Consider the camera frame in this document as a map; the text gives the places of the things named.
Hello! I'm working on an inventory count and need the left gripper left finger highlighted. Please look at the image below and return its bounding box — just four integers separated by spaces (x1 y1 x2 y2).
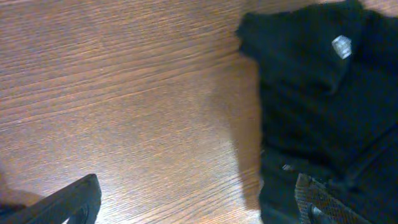
1 174 101 224

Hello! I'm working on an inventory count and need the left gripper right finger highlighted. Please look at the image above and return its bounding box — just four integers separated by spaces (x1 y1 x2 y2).
295 174 371 224

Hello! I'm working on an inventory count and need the black t-shirt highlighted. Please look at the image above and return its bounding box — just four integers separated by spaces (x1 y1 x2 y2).
236 1 397 223

